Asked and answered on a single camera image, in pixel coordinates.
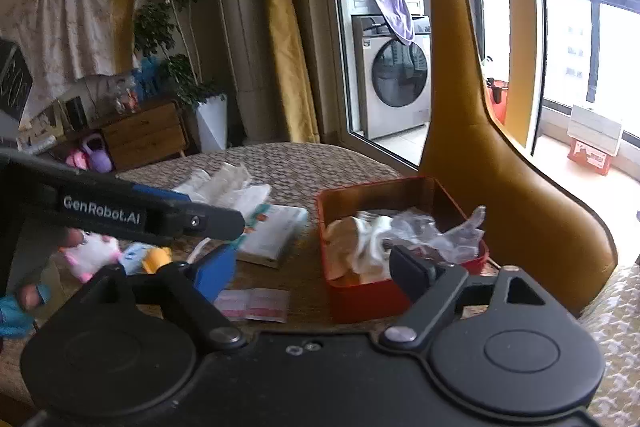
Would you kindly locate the floral draped cloth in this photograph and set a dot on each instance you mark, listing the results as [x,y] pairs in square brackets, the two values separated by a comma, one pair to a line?
[75,22]

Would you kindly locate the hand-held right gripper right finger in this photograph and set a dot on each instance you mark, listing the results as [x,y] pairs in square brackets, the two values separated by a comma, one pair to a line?
[407,269]

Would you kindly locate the black chalkboard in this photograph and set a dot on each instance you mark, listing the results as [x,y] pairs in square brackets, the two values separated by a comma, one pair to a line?
[15,79]

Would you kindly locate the picture frame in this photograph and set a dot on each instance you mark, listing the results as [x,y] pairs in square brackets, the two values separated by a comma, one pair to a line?
[47,122]

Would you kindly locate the tan giraffe chair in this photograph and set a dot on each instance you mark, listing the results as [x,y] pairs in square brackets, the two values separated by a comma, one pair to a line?
[460,57]

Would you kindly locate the lace tablecloth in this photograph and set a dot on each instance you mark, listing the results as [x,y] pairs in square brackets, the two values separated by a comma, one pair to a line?
[300,167]

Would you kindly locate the red cardboard box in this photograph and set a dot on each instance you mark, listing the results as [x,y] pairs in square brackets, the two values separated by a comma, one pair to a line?
[590,159]

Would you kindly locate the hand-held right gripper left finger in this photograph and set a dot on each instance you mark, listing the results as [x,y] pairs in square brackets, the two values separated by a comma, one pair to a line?
[215,272]

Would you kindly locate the covered floor air conditioner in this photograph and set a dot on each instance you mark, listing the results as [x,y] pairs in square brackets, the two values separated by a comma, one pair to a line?
[250,32]

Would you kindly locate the red bucket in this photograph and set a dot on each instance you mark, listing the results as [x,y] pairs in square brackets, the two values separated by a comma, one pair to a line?
[498,102]

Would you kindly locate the yellow curtain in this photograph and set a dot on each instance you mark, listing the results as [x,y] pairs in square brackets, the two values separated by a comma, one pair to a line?
[287,32]

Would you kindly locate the white washing machine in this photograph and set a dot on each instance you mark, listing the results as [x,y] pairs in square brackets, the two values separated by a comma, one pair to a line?
[385,107]

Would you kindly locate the person's left hand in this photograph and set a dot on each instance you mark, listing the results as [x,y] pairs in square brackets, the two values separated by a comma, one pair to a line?
[32,296]

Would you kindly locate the face mask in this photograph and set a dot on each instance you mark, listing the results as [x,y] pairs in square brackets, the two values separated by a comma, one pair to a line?
[134,254]

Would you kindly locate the white planter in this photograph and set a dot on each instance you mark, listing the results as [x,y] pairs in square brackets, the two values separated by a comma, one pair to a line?
[212,124]

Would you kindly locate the white cloth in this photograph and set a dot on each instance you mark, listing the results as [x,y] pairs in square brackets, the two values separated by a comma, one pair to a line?
[350,247]

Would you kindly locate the clear plastic bag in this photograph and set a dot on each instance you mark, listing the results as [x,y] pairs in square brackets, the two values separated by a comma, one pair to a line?
[440,237]

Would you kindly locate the patterned seat cushion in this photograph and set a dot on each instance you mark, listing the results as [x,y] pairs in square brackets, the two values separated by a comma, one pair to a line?
[615,357]

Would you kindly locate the purple cloth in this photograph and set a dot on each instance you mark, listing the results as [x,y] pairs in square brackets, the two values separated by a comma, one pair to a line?
[397,12]

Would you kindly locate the blue toy figures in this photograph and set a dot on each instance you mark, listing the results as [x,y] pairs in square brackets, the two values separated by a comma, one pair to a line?
[147,77]

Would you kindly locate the yellow duck toy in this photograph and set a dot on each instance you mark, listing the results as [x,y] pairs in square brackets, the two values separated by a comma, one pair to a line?
[156,259]

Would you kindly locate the white bunny plush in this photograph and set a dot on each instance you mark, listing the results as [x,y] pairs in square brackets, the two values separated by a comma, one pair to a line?
[92,257]

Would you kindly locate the purple kettlebell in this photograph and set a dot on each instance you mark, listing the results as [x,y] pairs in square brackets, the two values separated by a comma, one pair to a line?
[99,159]

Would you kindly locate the pink toy case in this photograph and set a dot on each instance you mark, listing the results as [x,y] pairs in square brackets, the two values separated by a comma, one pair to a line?
[76,161]

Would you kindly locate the black speaker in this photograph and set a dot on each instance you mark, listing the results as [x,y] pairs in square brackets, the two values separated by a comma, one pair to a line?
[76,113]

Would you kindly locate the red tin box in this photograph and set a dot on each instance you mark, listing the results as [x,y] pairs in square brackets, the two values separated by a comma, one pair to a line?
[360,302]

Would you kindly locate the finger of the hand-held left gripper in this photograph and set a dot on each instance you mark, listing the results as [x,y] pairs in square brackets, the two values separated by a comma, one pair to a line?
[200,222]
[155,195]

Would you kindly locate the wooden drawer cabinet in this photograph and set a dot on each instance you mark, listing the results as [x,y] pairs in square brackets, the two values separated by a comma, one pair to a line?
[145,137]

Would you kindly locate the white plastic bag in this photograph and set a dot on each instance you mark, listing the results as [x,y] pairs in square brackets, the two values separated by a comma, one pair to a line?
[225,187]

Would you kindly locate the tissue pack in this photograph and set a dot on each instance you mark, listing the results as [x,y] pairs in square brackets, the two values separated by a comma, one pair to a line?
[272,232]

